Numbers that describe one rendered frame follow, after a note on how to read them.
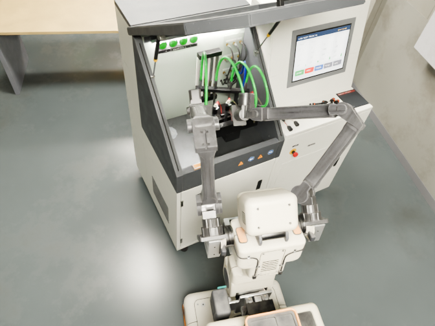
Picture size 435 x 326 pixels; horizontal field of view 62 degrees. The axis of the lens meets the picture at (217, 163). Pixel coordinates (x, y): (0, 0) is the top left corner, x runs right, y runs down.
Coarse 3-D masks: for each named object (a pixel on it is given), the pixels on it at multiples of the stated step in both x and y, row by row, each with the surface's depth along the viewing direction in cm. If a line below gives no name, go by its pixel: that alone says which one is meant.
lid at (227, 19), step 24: (288, 0) 113; (312, 0) 117; (336, 0) 116; (360, 0) 120; (144, 24) 178; (168, 24) 126; (192, 24) 112; (216, 24) 109; (240, 24) 107; (264, 24) 108
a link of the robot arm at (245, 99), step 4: (244, 92) 166; (240, 96) 167; (244, 96) 166; (248, 96) 166; (252, 96) 167; (240, 100) 167; (244, 100) 166; (248, 100) 166; (252, 100) 167; (240, 104) 167; (244, 104) 166; (248, 104) 166; (252, 104) 167; (248, 112) 163; (252, 112) 161; (256, 112) 161; (248, 116) 163; (252, 116) 161; (256, 116) 161
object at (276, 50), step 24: (264, 0) 198; (288, 24) 196; (312, 24) 204; (360, 24) 221; (264, 48) 206; (288, 48) 205; (288, 96) 226; (312, 96) 237; (288, 144) 222; (312, 144) 236; (288, 168) 245; (312, 168) 264; (336, 168) 286
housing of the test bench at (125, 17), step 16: (128, 0) 195; (144, 0) 197; (160, 0) 198; (176, 0) 200; (192, 0) 201; (208, 0) 203; (224, 0) 204; (240, 0) 206; (128, 16) 185; (144, 16) 186; (160, 16) 187; (176, 16) 189; (128, 48) 199; (128, 64) 212; (128, 80) 226; (128, 96) 243; (144, 160) 263; (144, 176) 285
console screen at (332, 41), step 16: (304, 32) 204; (320, 32) 210; (336, 32) 215; (352, 32) 222; (304, 48) 210; (320, 48) 216; (336, 48) 222; (304, 64) 217; (320, 64) 224; (336, 64) 230; (288, 80) 218; (304, 80) 225
